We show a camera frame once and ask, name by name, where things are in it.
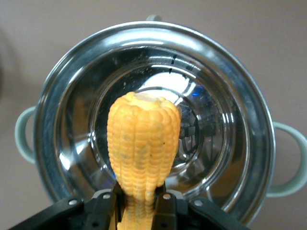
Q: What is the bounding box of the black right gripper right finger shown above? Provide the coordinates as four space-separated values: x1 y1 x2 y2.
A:
150 183 251 230

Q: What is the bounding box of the steel pot with grey handles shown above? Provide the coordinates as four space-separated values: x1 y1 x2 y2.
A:
14 14 307 227

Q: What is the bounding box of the yellow corn cob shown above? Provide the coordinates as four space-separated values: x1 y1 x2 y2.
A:
106 92 181 230

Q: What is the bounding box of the brown table cover sheet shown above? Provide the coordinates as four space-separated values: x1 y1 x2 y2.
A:
0 0 307 230

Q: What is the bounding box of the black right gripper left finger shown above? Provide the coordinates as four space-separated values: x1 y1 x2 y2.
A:
8 181 126 230

